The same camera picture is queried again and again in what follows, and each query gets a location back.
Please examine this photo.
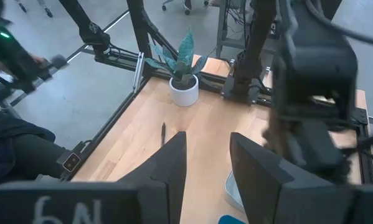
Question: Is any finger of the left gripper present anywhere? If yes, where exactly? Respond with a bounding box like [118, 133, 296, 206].
[287, 119, 323, 169]
[321, 119, 351, 183]

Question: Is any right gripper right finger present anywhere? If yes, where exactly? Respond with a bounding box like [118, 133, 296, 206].
[229, 132, 358, 224]

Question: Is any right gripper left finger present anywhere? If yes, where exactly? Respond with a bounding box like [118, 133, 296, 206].
[117, 131, 187, 224]

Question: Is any black retractable pen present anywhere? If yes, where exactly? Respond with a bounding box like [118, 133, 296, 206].
[160, 121, 167, 147]

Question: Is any white plastic bin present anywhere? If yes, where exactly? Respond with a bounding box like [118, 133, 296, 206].
[224, 170, 248, 214]

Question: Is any blue plastic bin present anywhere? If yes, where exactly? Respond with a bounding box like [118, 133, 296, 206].
[218, 214, 247, 224]

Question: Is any white plant pot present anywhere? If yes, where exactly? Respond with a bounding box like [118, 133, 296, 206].
[169, 74, 200, 107]

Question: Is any green spiky plant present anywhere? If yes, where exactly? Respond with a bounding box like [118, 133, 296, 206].
[144, 26, 217, 88]

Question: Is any person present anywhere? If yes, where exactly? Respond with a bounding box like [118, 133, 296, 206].
[0, 0, 67, 194]

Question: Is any person's hand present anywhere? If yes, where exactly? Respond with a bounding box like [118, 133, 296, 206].
[30, 55, 49, 66]

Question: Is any black aluminium table frame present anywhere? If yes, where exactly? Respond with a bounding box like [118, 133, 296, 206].
[58, 0, 373, 187]

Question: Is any black leader arm handle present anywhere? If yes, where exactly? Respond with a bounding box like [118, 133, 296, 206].
[0, 18, 69, 94]

